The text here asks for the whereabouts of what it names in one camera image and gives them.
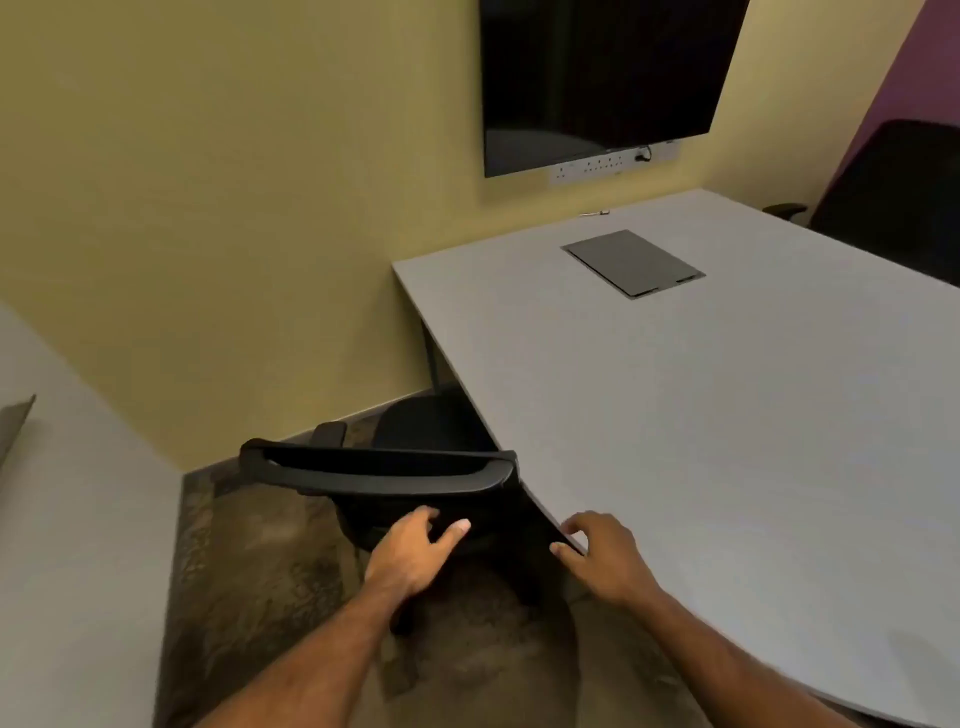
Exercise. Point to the person's left hand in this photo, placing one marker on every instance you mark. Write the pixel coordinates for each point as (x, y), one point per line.
(405, 555)

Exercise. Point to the person's right hand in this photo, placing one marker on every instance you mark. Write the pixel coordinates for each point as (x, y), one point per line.
(611, 559)

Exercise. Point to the black office chair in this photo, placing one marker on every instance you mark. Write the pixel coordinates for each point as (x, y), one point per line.
(375, 472)
(892, 195)

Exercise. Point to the person's left forearm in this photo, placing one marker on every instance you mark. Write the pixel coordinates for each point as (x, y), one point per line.
(315, 660)

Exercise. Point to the person's right forearm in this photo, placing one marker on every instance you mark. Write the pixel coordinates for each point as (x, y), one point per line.
(720, 667)

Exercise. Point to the grey meeting table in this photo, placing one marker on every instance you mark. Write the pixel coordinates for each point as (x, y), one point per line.
(712, 420)

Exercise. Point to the grey metal table leg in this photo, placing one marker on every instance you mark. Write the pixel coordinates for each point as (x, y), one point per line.
(433, 360)

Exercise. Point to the black power plug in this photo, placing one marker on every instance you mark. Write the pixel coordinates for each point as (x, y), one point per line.
(643, 155)

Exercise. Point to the white wall socket panel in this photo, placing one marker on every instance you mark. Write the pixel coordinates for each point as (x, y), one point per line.
(577, 172)

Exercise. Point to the black wall television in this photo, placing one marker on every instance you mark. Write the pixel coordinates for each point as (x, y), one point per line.
(600, 75)

